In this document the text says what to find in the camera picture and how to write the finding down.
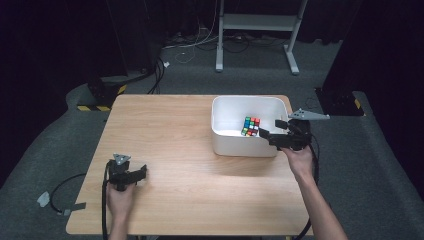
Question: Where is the tangle of black floor cables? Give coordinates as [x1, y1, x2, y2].
[162, 30, 288, 54]

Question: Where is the white metal stand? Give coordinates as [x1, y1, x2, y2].
[215, 0, 308, 76]

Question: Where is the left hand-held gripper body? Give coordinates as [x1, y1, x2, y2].
[105, 153, 136, 192]

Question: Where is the black cable bundle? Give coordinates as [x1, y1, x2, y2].
[146, 57, 168, 95]

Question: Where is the person's left hand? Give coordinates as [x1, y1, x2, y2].
[106, 182, 137, 218]

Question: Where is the grey tape strip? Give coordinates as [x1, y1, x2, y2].
[61, 202, 87, 216]

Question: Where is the white plastic bin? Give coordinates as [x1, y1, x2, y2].
[210, 95, 292, 158]

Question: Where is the multicoloured puzzle cube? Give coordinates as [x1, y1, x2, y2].
[240, 116, 261, 137]

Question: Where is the yellow black striped strip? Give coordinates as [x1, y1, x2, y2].
[76, 105, 111, 113]

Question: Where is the black base with yellow mark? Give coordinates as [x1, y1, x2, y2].
[314, 87, 365, 117]

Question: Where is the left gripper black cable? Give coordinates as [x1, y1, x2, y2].
[101, 160, 112, 240]

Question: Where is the white floor cable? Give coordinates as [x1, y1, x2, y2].
[173, 0, 219, 65]

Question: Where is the person's right hand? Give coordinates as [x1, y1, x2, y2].
[281, 145, 316, 184]

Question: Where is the black curtain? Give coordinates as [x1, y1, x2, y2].
[321, 0, 424, 191]
[0, 0, 163, 193]

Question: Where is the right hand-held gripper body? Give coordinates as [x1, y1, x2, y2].
[268, 107, 331, 152]

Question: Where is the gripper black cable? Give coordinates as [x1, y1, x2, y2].
[101, 160, 112, 240]
[292, 133, 322, 240]

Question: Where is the black floor cable with plug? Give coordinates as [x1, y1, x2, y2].
[49, 172, 88, 215]

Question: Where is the black base with yellow stripes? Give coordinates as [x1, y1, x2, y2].
[87, 75, 129, 108]

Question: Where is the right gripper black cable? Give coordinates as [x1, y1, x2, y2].
[292, 133, 322, 240]

